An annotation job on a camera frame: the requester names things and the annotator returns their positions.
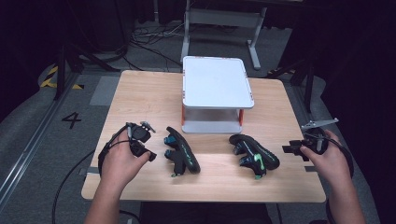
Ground black sandal with green strap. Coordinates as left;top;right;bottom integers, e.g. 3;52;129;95
228;133;281;181

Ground person's right hand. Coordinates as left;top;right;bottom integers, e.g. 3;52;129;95
299;129;353;191

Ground black sandal with blue straps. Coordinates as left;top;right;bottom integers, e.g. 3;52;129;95
163;125;202;178

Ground black cables on floor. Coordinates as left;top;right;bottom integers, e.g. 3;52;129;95
120;21;186;73

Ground white two-tier shelf rack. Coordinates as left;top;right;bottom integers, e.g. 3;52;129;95
180;55;255;135

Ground grey metal desk frame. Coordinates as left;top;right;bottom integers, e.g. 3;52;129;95
179;0;269;71

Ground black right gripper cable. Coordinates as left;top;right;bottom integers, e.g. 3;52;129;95
303;132;355;180

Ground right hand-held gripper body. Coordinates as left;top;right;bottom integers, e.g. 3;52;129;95
300;117;340;156

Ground person's left hand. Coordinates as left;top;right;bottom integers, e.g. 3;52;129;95
100;137;152;192

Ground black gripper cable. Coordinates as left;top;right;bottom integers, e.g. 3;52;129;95
303;132;355;180
50;124;141;224

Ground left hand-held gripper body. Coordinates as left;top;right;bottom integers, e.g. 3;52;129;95
125;120;157;147

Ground grey metal floor rail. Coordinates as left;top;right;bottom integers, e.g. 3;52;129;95
0;73;80;203

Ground yellow black hazard tape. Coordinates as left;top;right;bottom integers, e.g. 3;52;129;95
39;64;86;91

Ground black metal stand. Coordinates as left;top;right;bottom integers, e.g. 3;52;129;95
53;42;120;101
266;58;316;114

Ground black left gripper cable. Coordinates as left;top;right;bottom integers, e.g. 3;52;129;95
50;124;141;224

